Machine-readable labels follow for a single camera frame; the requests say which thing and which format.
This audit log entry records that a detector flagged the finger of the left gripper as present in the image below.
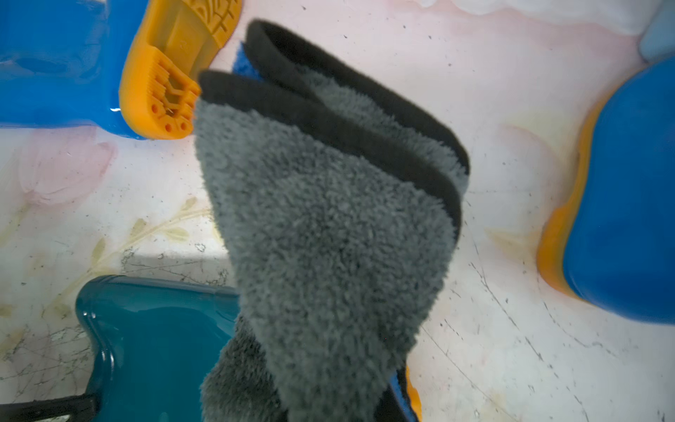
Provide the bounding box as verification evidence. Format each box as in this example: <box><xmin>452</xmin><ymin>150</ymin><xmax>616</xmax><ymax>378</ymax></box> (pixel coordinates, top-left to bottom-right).
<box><xmin>1</xmin><ymin>394</ymin><xmax>99</xmax><ymax>422</ymax></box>

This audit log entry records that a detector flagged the green rubber boot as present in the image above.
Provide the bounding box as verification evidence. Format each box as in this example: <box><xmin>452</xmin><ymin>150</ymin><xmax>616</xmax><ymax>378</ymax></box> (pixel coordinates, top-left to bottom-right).
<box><xmin>75</xmin><ymin>273</ymin><xmax>423</xmax><ymax>422</ymax></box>

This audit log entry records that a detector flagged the grey microfibre cloth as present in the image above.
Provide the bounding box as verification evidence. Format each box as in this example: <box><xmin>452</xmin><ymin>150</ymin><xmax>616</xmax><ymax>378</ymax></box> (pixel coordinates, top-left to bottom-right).
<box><xmin>194</xmin><ymin>19</ymin><xmax>470</xmax><ymax>421</ymax></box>

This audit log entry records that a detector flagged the blue rubber boot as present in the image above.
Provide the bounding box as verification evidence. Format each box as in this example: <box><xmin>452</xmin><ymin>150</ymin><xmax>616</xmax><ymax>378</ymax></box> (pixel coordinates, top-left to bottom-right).
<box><xmin>1</xmin><ymin>0</ymin><xmax>244</xmax><ymax>140</ymax></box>
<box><xmin>536</xmin><ymin>58</ymin><xmax>674</xmax><ymax>325</ymax></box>

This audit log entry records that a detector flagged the light blue plastic toolbox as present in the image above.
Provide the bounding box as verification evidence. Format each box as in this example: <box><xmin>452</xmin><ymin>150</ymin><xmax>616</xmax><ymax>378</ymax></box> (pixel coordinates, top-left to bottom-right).
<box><xmin>639</xmin><ymin>0</ymin><xmax>675</xmax><ymax>63</ymax></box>

